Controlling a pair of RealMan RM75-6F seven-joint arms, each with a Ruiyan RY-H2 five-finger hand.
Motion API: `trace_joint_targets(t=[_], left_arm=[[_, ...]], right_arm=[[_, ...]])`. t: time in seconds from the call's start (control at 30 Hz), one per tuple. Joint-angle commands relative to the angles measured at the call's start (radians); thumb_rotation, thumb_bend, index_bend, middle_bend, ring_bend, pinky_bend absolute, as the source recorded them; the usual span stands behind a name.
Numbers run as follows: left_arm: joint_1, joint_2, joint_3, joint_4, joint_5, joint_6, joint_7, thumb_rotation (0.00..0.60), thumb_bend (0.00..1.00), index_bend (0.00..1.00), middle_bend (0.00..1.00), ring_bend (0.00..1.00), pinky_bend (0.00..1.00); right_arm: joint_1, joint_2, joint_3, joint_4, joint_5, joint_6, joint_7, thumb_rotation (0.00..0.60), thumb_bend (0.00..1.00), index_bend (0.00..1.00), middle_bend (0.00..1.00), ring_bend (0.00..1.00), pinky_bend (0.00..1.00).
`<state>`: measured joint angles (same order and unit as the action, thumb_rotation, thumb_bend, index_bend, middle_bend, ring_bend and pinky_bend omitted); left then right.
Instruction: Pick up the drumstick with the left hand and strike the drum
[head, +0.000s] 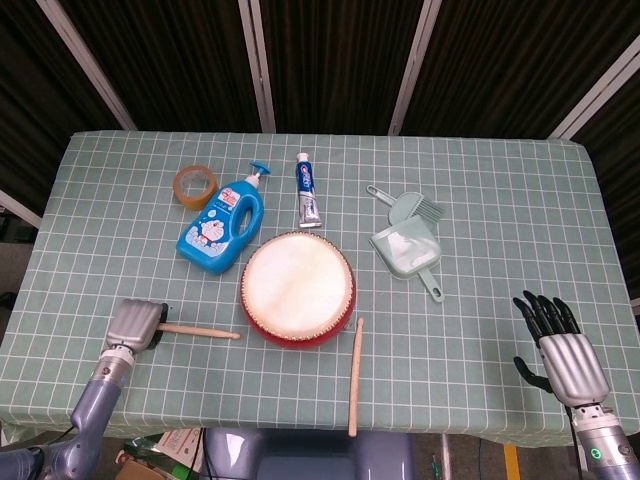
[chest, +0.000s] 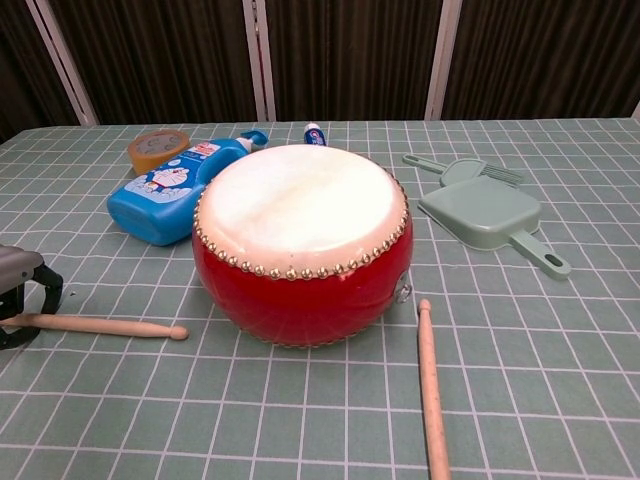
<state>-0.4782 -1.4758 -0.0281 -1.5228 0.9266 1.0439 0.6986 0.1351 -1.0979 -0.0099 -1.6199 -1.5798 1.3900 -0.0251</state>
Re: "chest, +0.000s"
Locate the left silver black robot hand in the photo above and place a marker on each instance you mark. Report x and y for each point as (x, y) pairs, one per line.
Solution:
(20, 265)

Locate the wooden drumstick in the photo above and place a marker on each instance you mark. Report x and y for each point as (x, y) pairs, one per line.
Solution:
(430, 375)
(125, 327)

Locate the red and white drum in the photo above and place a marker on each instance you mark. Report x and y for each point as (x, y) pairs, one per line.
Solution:
(300, 200)

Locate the mint green hand brush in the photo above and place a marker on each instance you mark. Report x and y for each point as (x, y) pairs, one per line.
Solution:
(462, 170)

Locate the blue detergent pump bottle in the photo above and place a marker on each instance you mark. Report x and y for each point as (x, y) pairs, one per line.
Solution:
(150, 210)

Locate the brown packing tape roll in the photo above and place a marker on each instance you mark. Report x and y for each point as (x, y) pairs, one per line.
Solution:
(135, 157)

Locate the dark corrugated partition panel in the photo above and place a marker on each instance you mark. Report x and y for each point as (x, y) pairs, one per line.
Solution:
(545, 60)
(160, 60)
(350, 60)
(20, 60)

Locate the blue white toothpaste tube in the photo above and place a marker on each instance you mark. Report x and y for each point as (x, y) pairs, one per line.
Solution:
(313, 135)

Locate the green checkered tablecloth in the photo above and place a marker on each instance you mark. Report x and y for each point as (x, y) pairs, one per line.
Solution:
(320, 425)

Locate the mint green dustpan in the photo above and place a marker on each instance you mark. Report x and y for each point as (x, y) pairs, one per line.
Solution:
(480, 210)

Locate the white partition frame post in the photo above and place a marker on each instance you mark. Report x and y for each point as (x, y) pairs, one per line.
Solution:
(64, 65)
(637, 112)
(260, 60)
(443, 60)

